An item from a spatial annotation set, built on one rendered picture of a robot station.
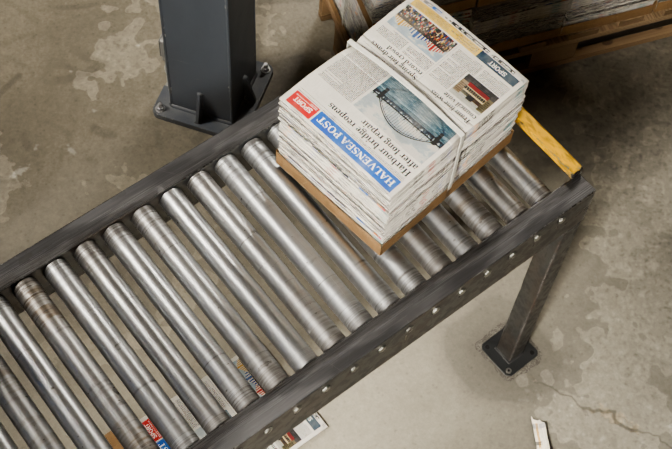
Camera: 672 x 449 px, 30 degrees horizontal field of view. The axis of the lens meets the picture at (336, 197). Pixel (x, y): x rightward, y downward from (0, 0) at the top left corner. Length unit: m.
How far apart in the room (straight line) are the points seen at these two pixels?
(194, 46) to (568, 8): 1.02
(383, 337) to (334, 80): 0.48
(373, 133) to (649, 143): 1.50
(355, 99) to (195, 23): 0.95
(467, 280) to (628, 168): 1.25
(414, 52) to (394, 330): 0.52
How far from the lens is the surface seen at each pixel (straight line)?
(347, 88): 2.29
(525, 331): 3.05
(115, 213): 2.43
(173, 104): 3.49
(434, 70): 2.33
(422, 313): 2.33
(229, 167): 2.47
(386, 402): 3.12
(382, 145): 2.23
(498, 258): 2.41
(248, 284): 2.34
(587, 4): 3.50
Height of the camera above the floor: 2.90
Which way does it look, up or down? 60 degrees down
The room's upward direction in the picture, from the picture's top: 5 degrees clockwise
